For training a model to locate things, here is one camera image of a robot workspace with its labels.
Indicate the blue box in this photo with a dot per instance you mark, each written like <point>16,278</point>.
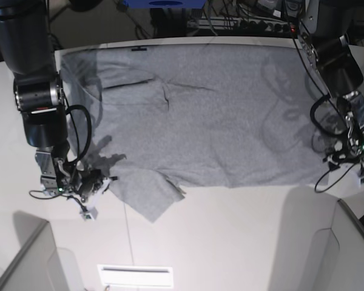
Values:
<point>165,3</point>

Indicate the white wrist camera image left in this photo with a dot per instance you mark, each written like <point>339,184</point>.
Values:
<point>90,198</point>

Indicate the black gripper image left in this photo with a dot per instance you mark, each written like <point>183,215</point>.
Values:
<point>58,175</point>

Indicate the grey T-shirt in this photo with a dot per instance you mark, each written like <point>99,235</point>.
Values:
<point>199,115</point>

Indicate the black cable image left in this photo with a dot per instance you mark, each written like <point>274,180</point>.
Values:
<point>82,133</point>

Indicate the white power strip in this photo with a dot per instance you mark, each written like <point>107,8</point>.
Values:
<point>236,24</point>

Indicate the grey right partition panel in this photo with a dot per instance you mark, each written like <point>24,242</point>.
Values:
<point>336,257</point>

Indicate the grey left partition panel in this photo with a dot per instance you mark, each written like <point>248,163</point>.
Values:
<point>37,265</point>

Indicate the grey partition panel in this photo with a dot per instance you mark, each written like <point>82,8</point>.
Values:
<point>336,257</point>
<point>37,265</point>

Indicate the black cable image right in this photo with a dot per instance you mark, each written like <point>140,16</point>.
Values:
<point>326,114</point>

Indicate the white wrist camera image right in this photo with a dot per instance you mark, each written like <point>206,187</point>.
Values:
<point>355,165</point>

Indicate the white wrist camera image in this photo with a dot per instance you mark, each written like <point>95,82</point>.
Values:
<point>90,198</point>
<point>355,165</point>

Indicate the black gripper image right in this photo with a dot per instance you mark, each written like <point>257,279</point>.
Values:
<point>352,139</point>

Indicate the black cable image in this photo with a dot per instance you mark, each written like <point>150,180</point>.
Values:
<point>82,133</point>
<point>326,114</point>

